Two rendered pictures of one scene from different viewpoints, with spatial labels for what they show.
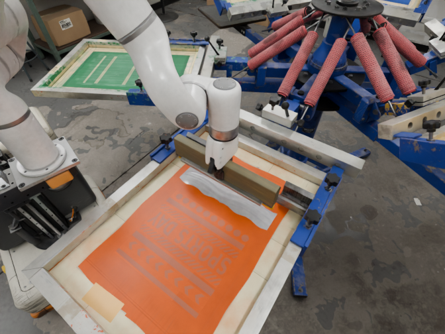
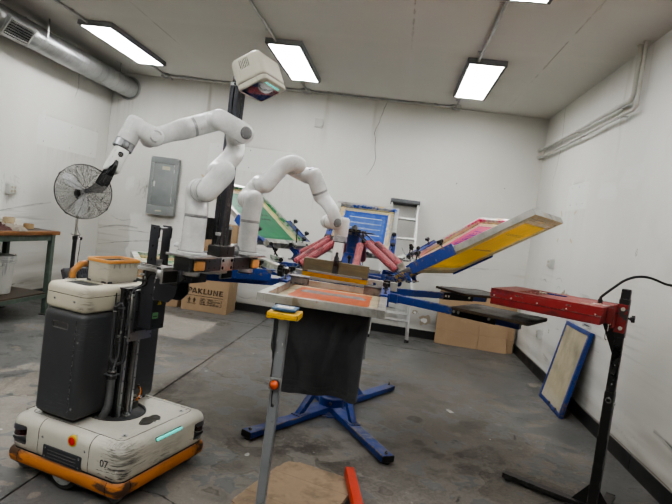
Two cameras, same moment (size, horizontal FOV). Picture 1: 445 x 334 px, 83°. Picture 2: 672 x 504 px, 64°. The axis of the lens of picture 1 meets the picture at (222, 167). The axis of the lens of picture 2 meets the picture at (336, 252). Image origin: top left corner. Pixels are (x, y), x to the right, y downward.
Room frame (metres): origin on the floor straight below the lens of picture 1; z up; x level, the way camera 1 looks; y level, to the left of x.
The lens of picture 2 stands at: (-2.05, 1.42, 1.34)
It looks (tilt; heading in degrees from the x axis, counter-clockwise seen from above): 3 degrees down; 331
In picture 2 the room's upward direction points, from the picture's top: 8 degrees clockwise
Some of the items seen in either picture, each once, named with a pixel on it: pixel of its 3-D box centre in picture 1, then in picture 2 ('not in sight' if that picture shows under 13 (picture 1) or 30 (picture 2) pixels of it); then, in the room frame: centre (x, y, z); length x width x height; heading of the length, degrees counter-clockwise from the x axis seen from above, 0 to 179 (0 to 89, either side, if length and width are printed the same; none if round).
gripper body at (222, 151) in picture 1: (223, 144); (338, 250); (0.49, 0.00, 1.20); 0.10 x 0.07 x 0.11; 145
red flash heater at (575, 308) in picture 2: not in sight; (557, 304); (-0.04, -1.14, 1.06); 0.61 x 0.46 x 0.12; 25
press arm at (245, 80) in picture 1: (208, 82); (263, 281); (1.30, 0.08, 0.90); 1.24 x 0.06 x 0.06; 85
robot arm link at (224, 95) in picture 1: (207, 100); (334, 225); (0.50, 0.03, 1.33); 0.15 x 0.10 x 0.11; 90
